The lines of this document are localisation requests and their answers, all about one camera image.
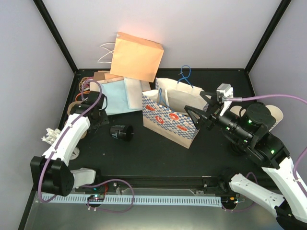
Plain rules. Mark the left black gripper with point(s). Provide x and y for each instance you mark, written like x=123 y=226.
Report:
x=105 y=120

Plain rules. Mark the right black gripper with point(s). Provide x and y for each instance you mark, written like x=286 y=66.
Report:
x=213 y=114

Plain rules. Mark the blue checkered paper bag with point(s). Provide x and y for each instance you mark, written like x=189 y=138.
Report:
x=163 y=108

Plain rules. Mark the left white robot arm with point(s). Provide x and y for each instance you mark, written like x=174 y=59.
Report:
x=50 y=172

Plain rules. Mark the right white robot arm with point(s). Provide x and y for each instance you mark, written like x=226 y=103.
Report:
x=252 y=135

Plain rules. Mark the short stack paper cups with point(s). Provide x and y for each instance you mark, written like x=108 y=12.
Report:
x=239 y=111

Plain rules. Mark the light blue paper bag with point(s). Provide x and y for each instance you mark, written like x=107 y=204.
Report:
x=117 y=102

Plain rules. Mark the brown pulp cup carrier stack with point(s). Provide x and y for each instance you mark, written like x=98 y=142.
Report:
x=71 y=106

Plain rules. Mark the beige kraft paper bag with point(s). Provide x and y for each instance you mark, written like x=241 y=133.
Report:
x=98 y=86

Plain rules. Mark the brown flat paper bag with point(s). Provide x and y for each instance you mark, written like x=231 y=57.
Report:
x=100 y=75

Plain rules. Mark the white paper bag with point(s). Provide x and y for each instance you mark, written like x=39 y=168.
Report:
x=134 y=93

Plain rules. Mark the orange paper bag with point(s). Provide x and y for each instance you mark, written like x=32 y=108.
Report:
x=136 y=58

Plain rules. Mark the tall stack paper cups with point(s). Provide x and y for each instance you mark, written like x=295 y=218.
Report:
x=276 y=113

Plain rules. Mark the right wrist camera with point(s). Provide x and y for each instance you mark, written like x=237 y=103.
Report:
x=224 y=91

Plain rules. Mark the light blue cable duct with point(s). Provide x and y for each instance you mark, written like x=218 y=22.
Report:
x=202 y=201

